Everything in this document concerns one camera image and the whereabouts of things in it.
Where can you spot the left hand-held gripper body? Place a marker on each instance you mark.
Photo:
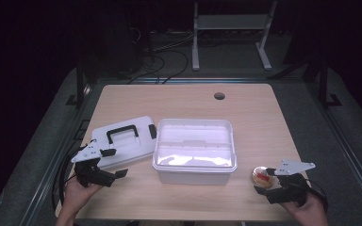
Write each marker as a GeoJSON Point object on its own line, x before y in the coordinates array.
{"type": "Point", "coordinates": [89, 175]}

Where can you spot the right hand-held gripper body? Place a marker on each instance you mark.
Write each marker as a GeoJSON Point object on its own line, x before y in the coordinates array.
{"type": "Point", "coordinates": [290, 188]}

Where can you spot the small round clear container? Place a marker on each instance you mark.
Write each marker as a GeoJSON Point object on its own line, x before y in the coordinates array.
{"type": "Point", "coordinates": [260, 179]}

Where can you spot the white plastic storage box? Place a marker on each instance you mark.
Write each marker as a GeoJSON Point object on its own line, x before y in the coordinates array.
{"type": "Point", "coordinates": [194, 150]}

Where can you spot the person's left hand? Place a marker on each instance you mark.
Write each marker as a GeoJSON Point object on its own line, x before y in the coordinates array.
{"type": "Point", "coordinates": [75, 194]}

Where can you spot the person's right hand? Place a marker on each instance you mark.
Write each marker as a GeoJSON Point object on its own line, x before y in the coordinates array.
{"type": "Point", "coordinates": [311, 213]}

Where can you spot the black metal stand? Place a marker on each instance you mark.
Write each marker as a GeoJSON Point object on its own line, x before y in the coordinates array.
{"type": "Point", "coordinates": [325, 84]}
{"type": "Point", "coordinates": [80, 84]}

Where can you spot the grey metal stand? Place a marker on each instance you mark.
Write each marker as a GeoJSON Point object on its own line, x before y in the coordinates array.
{"type": "Point", "coordinates": [232, 22]}

